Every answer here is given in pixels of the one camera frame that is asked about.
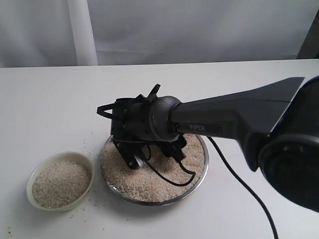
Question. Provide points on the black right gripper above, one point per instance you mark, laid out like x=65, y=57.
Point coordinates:
x=131, y=122

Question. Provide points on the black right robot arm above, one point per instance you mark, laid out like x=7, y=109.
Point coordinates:
x=276, y=127

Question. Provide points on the rice pile in tray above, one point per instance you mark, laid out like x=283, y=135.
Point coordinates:
x=149, y=184

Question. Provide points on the spilled rice grains on table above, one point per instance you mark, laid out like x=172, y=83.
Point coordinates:
x=90, y=217

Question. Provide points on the white ceramic bowl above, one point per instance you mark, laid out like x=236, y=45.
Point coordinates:
x=64, y=156

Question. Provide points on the rice in white bowl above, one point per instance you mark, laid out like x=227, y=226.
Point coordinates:
x=61, y=184

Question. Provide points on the round steel tray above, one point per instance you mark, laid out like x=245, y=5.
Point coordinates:
x=109, y=189

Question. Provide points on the white backdrop curtain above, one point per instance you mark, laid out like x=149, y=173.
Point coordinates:
x=46, y=33

